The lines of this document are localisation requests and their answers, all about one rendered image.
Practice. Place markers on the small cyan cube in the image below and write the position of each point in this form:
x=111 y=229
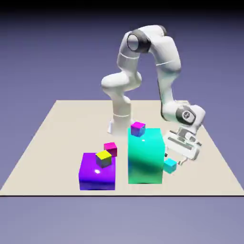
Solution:
x=169 y=165

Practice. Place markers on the small magenta cube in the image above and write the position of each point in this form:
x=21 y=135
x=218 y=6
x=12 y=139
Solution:
x=137 y=128

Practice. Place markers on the small yellow cube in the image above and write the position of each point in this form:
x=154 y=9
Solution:
x=103 y=158

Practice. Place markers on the small pink cube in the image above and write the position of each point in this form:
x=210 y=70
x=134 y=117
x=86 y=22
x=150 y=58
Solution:
x=111 y=147

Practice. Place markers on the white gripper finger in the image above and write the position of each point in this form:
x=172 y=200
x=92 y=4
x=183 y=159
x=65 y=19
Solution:
x=182 y=161
x=166 y=153

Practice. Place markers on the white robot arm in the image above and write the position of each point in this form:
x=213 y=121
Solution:
x=167 y=57

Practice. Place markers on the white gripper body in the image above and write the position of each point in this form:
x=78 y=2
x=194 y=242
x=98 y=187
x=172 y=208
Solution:
x=181 y=148

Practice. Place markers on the large green box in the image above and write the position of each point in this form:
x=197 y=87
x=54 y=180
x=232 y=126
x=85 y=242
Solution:
x=144 y=156

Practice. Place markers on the large purple box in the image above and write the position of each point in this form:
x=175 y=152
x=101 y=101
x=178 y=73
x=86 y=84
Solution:
x=95 y=177

